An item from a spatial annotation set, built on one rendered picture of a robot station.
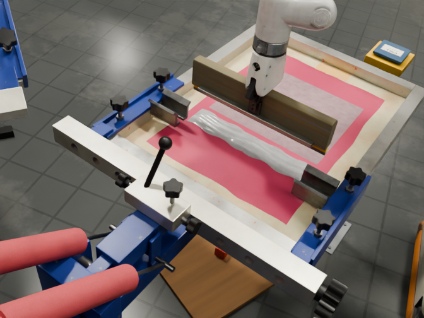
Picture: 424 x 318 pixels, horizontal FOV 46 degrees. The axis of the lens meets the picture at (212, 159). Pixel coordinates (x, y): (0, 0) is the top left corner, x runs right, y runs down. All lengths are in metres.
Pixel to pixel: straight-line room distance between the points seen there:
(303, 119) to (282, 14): 0.24
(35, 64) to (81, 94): 0.42
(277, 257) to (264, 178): 0.30
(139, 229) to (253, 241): 0.22
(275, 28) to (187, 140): 0.39
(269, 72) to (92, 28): 2.60
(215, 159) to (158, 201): 0.30
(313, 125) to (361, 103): 0.42
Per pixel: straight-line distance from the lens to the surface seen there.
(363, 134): 1.42
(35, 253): 0.85
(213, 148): 1.26
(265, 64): 1.07
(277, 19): 1.03
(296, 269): 0.95
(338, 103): 1.50
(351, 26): 4.03
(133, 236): 0.96
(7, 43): 1.12
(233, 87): 1.20
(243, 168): 1.22
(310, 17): 1.03
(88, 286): 0.79
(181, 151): 1.24
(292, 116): 1.14
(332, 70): 1.63
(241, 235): 0.98
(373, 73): 1.61
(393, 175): 2.81
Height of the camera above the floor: 1.81
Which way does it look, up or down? 44 degrees down
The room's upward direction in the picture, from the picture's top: 8 degrees clockwise
